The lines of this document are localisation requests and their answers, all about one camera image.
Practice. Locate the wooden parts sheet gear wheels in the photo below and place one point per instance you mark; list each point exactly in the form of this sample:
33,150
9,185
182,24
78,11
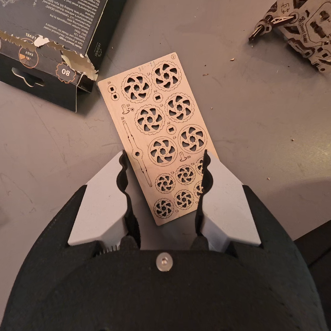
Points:
129,134

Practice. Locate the black cardboard box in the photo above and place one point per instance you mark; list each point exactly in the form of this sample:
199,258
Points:
64,25

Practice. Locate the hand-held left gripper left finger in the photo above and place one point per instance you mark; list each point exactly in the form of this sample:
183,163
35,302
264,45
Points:
98,206

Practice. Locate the wooden mechanical model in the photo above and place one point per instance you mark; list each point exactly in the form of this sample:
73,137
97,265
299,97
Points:
310,31

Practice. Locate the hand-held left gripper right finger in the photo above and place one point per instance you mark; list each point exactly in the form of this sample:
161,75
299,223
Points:
230,206

